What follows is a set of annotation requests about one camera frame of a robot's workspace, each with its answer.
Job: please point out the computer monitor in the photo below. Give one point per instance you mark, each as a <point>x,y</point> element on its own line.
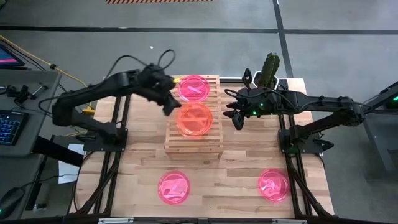
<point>7,59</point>

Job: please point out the translucent orange-pink plastic plate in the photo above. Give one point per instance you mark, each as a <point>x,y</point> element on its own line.
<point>267,193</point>

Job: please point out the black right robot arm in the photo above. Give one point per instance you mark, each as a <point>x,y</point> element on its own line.
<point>326,104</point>

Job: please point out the green cactus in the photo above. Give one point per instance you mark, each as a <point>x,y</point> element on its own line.
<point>270,68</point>

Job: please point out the grey desk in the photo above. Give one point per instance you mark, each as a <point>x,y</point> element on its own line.
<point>37,124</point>

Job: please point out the black aluminium extrusion frame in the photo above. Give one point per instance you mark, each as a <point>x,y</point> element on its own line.
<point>119,109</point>

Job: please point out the black backlit keyboard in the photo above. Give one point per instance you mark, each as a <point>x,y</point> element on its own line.
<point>11,127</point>

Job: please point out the slatted wooden shelf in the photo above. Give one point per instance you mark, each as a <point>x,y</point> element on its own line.
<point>192,149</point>

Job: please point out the white paper sheet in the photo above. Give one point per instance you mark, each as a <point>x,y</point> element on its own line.
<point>66,171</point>

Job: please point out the grey equipment stand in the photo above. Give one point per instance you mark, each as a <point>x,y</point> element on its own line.
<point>382,140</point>

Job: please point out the translucent pink plastic plate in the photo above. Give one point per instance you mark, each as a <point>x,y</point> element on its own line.
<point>186,93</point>
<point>168,193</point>

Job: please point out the translucent orange plastic plate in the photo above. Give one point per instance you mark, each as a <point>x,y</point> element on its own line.
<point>186,124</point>

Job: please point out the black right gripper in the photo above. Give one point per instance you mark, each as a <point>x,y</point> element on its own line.
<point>258,102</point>

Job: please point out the black desk clamp tool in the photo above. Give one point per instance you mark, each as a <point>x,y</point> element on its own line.
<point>21,93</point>

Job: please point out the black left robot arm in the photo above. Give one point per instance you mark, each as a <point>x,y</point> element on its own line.
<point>93,90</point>

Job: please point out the silver metal bracket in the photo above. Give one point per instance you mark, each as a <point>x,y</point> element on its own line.
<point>116,221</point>
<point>289,221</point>

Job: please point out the white planter pot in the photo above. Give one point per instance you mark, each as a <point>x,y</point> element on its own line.
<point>257,74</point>

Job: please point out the black computer mouse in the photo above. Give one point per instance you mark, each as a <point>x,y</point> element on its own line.
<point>11,200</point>

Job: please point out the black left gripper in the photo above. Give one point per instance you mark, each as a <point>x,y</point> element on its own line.
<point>154,81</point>

